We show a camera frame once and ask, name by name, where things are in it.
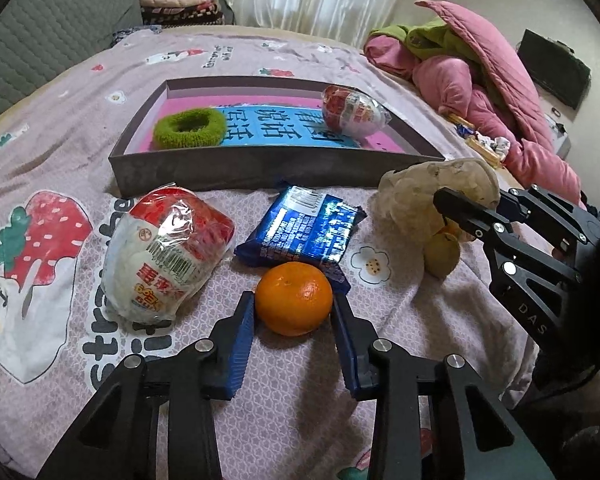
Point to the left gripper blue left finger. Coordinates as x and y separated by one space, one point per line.
115 435

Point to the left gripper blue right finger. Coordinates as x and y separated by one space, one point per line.
433 419

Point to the brown walnut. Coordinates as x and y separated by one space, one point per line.
441 255

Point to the large red white snack pack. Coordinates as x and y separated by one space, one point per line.
162 252

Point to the small orange tangerine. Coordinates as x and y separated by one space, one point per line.
293 299

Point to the small red egg snack pack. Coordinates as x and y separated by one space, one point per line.
352 112

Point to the blue snack packet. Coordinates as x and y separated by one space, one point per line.
307 226

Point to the green fuzzy scrunchie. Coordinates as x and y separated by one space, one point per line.
195 128

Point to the white floral scrunchie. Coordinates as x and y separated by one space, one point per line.
499 146

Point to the small wicker basket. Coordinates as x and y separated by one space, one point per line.
467 131

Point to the pink quilted duvet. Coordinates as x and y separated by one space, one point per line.
496 95

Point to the black television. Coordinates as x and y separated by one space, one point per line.
554 67

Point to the green blanket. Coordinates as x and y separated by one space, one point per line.
427 40

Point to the dark shallow box tray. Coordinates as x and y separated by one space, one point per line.
251 167

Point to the pink blue book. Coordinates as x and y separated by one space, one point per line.
264 120

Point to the grey quilted headboard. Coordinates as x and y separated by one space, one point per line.
40 39

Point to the stack of folded blankets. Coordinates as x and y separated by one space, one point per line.
174 13

